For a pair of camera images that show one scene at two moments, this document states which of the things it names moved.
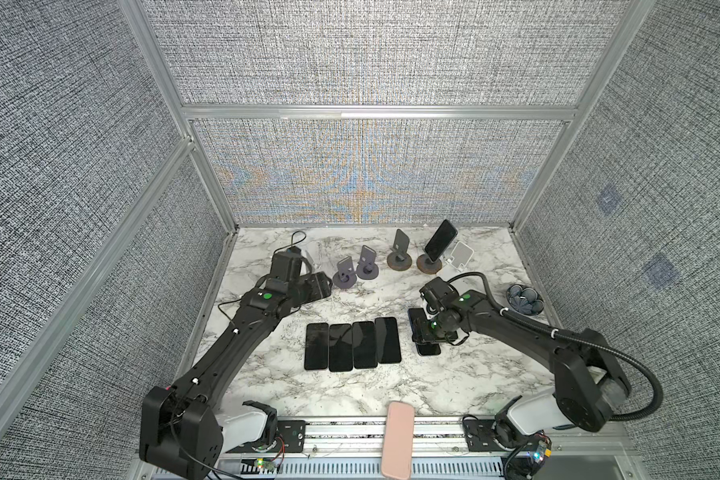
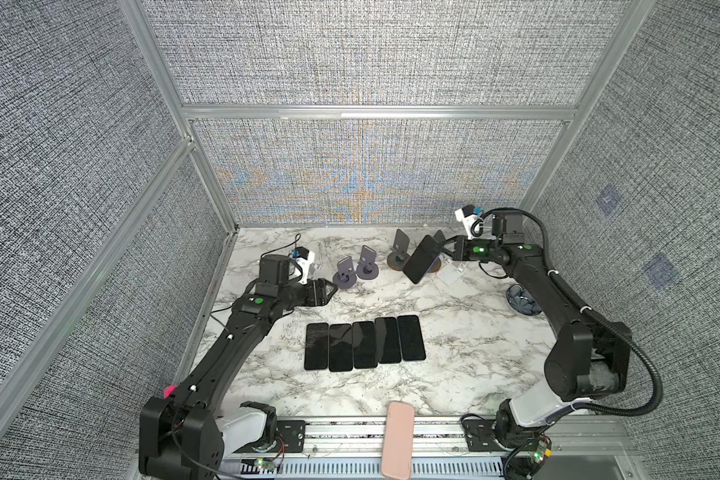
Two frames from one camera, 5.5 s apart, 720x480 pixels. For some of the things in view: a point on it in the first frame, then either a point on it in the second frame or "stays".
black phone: [316, 346] stays
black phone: [364, 345] stays
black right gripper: [448, 337] → [460, 251]
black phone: [424, 337] → [411, 338]
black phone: [387, 340] stays
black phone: [340, 347] stays
